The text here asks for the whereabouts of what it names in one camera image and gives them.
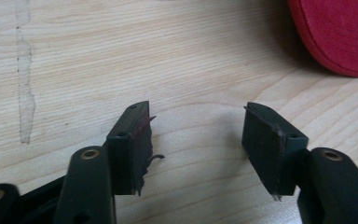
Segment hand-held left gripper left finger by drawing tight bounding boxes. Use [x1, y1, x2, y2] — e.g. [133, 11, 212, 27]
[53, 100, 166, 224]

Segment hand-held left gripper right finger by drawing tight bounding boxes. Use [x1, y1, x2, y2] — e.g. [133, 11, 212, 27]
[241, 101, 358, 224]

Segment clear tape strip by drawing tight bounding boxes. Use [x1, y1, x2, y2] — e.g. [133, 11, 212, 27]
[14, 0, 36, 145]

